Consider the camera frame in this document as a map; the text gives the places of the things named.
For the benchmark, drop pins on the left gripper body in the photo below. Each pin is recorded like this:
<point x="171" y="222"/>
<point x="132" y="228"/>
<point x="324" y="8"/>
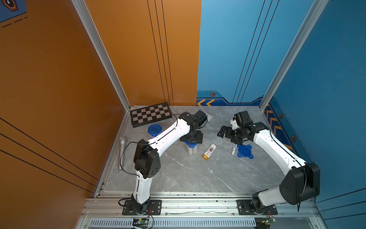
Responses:
<point x="197" y="137"/>

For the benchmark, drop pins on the silver metal cylinder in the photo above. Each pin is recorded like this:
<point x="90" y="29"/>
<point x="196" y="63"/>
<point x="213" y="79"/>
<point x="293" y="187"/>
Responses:
<point x="122" y="146"/>

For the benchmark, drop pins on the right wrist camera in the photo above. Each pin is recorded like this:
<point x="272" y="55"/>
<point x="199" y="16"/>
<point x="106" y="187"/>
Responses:
<point x="234" y="124"/>

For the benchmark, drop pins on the white lotion bottle horizontal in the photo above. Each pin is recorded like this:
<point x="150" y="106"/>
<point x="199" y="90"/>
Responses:
<point x="207" y="154"/>

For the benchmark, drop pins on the black white checkerboard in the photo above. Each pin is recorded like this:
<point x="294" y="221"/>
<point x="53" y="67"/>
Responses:
<point x="150" y="114"/>

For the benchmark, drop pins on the aluminium rail frame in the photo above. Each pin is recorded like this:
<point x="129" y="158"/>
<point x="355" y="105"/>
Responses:
<point x="184" y="210"/>

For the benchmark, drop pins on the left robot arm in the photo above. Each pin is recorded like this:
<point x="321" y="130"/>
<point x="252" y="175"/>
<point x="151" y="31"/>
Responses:
<point x="147" y="155"/>

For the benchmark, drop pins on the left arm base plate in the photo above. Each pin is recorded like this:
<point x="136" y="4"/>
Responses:
<point x="152" y="207"/>

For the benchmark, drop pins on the left green circuit board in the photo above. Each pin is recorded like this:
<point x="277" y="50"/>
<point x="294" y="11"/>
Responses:
<point x="141" y="223"/>

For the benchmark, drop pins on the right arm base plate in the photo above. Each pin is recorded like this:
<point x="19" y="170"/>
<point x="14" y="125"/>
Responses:
<point x="253" y="207"/>

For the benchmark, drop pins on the right green circuit board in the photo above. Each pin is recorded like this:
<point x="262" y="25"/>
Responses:
<point x="262" y="223"/>

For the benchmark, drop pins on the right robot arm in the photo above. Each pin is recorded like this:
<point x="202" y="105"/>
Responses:
<point x="302" y="179"/>

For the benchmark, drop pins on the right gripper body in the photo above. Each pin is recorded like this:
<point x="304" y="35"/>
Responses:
<point x="234" y="135"/>

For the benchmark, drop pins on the green circuit board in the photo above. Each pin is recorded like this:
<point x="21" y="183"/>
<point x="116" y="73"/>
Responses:
<point x="262" y="223"/>
<point x="141" y="223"/>

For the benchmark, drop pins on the toothpaste tube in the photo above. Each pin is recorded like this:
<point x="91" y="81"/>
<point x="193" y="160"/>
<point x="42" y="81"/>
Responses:
<point x="234" y="148"/>

